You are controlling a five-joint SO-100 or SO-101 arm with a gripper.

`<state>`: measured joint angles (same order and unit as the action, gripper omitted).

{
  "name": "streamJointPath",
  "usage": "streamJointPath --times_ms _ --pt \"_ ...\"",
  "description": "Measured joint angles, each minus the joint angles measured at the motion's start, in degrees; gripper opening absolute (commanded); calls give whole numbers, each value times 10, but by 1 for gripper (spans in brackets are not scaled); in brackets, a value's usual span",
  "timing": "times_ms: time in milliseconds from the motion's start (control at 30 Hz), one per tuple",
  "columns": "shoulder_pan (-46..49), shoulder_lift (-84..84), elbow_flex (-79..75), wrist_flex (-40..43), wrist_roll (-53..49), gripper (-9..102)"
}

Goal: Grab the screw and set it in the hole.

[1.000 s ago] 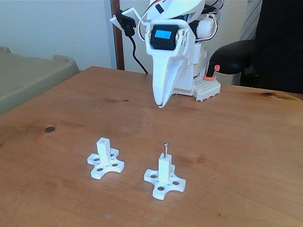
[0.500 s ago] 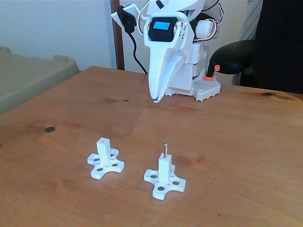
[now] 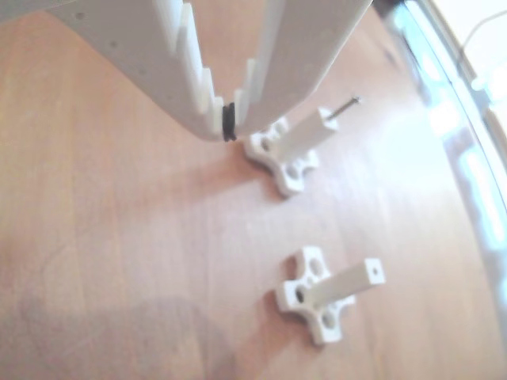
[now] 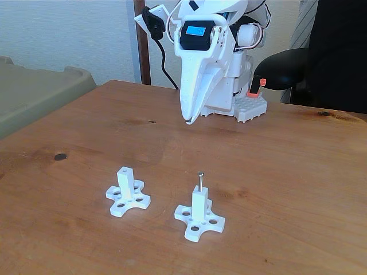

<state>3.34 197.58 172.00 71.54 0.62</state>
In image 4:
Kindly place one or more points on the small metal screw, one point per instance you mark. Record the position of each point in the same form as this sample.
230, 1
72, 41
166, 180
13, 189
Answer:
200, 183

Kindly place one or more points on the orange and black clamp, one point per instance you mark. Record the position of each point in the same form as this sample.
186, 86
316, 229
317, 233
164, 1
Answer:
253, 94

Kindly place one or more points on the person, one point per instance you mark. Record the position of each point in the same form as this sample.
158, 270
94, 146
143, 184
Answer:
341, 57

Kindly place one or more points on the tan plastic bin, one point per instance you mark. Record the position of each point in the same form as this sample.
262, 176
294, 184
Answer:
34, 94

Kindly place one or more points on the black camera on white bracket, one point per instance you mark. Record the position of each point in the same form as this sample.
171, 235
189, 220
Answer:
155, 27

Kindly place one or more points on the brown wooden post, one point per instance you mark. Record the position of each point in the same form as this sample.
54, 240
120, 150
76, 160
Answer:
143, 57

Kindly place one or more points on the white cross-base post stand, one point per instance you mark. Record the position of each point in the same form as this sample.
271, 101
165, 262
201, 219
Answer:
199, 203
124, 183

